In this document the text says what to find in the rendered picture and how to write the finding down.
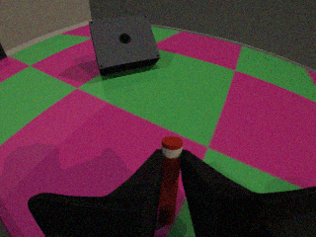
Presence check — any dark grey sloped panel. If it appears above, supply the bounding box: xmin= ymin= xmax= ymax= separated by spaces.
xmin=88 ymin=15 xmax=159 ymax=76

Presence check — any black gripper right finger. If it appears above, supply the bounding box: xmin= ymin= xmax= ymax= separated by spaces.
xmin=181 ymin=149 xmax=316 ymax=237

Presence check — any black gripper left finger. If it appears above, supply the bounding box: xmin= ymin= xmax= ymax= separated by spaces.
xmin=28 ymin=149 xmax=162 ymax=237

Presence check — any dark red cylinder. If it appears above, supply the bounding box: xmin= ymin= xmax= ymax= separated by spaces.
xmin=158 ymin=137 xmax=183 ymax=225

